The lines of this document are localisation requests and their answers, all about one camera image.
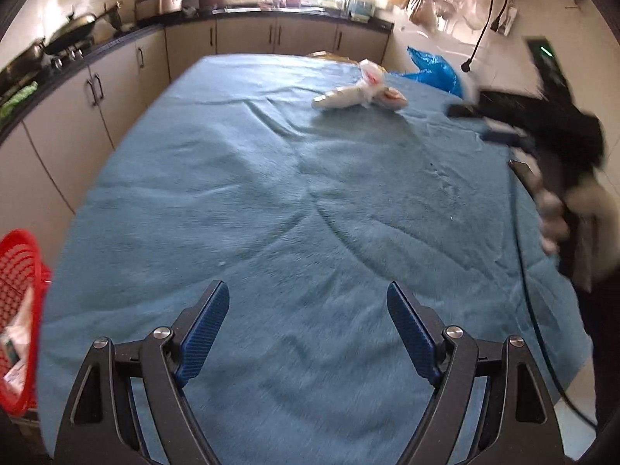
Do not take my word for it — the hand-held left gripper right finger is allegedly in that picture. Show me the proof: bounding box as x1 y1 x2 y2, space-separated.
386 281 567 465

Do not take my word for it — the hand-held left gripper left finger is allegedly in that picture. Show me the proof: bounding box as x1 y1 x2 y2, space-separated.
53 280 231 465

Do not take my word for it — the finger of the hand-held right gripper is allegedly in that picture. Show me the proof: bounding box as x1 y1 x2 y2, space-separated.
446 101 486 120
481 128 534 149

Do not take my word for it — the white plastic bag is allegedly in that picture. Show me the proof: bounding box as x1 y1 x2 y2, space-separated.
357 58 388 107

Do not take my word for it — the white cardboard box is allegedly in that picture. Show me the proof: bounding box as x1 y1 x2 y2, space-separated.
7 286 42 350

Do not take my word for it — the red plastic basket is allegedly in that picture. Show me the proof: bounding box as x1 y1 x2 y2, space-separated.
0 229 53 418

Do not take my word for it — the green white packet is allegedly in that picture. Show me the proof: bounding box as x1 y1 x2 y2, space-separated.
1 333 21 365

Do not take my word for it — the person's right hand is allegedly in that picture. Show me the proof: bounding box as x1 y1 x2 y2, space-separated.
535 181 616 257

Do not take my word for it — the blue plastic bag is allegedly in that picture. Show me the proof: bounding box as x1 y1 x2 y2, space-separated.
394 46 463 98

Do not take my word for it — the blue tablecloth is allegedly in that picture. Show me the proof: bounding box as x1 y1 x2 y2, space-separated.
36 53 594 465

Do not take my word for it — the person's dark clothing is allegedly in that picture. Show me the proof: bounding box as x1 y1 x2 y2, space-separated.
557 218 620 441

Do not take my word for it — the green cloth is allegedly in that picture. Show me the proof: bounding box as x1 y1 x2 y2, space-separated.
0 80 40 124

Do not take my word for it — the gas stove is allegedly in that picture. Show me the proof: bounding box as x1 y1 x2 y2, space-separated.
29 39 98 76

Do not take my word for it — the steel rice cooker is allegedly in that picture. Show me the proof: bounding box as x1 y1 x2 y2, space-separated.
134 0 185 22

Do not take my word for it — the black frying pan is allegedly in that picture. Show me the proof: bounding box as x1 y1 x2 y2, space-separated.
0 39 47 85

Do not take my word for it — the wok with lid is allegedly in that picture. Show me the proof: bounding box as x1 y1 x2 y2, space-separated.
43 2 122 56

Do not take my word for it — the black power plug cable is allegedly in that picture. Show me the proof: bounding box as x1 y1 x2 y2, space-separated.
460 0 497 73

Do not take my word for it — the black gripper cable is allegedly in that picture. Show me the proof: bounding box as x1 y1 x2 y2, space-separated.
508 159 599 429

